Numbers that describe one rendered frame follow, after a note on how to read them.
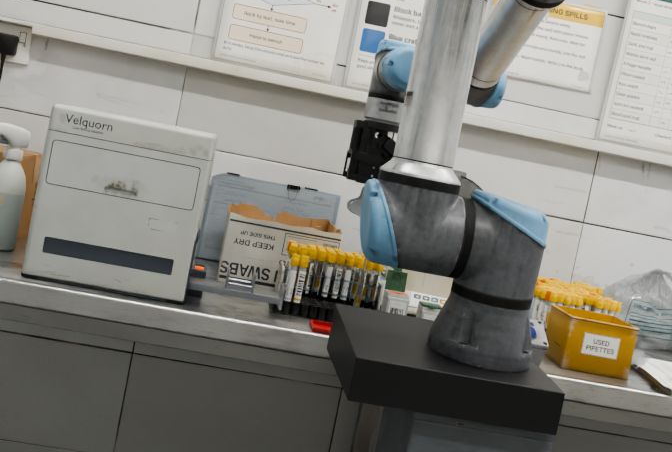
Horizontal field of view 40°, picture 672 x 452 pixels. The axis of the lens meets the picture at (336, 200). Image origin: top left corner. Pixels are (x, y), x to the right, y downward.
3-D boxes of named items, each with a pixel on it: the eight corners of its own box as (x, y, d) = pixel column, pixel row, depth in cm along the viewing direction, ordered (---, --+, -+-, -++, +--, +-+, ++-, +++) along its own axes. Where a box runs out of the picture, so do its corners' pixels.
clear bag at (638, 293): (608, 344, 213) (626, 266, 212) (563, 326, 229) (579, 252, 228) (693, 355, 223) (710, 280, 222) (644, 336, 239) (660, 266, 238)
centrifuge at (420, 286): (380, 316, 189) (392, 258, 188) (380, 295, 219) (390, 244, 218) (496, 340, 188) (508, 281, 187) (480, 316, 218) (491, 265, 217)
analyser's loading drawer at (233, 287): (165, 289, 161) (171, 260, 160) (168, 283, 167) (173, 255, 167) (281, 310, 163) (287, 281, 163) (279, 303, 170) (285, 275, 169)
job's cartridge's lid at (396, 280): (389, 265, 175) (388, 265, 175) (384, 289, 174) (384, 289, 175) (409, 268, 175) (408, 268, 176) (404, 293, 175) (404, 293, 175)
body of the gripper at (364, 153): (341, 179, 178) (353, 118, 177) (384, 188, 179) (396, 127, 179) (346, 182, 171) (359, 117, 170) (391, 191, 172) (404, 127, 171)
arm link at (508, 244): (545, 306, 128) (568, 211, 126) (452, 289, 126) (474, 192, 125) (520, 286, 140) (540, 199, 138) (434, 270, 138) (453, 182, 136)
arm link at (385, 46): (382, 35, 168) (375, 40, 177) (370, 95, 169) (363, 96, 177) (424, 44, 169) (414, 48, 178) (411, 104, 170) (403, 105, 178)
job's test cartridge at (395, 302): (382, 326, 170) (389, 293, 170) (377, 321, 175) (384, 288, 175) (403, 330, 171) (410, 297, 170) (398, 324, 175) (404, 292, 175)
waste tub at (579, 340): (560, 368, 172) (571, 316, 171) (539, 351, 185) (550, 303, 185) (629, 381, 173) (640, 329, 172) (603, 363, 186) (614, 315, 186)
